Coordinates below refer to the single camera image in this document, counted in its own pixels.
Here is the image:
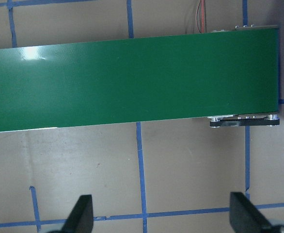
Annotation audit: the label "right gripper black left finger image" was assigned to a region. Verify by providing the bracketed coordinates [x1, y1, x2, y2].
[61, 195, 94, 233]

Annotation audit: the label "red and black wires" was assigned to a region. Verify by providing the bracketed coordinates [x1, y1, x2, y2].
[196, 0, 207, 33]

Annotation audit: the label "green conveyor belt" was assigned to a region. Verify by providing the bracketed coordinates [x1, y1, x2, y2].
[0, 28, 279, 132]

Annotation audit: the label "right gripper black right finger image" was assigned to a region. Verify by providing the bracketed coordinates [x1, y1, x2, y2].
[229, 192, 272, 233]

